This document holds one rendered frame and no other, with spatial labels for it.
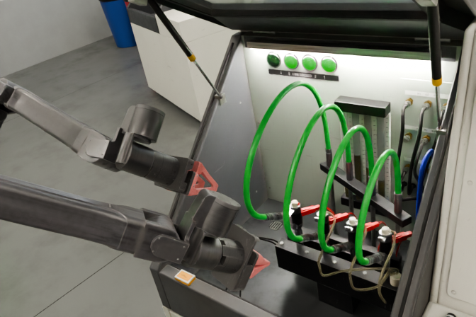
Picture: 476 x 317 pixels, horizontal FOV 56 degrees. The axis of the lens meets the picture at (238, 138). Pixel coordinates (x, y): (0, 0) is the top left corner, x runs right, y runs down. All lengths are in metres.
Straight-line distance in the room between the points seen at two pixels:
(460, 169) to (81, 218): 0.71
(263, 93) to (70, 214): 0.89
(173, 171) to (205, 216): 0.16
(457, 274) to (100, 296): 2.08
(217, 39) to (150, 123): 3.16
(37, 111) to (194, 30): 2.88
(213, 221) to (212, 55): 3.30
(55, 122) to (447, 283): 0.90
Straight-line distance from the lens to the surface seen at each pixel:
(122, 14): 7.07
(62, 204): 0.69
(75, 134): 0.95
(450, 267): 1.09
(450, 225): 1.05
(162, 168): 0.85
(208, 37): 3.93
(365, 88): 1.26
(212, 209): 0.73
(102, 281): 2.86
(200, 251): 0.74
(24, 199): 0.70
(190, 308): 1.34
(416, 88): 1.21
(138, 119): 0.85
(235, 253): 0.79
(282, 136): 1.48
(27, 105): 1.11
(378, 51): 1.17
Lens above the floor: 1.84
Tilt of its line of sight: 29 degrees down
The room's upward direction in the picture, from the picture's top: 11 degrees counter-clockwise
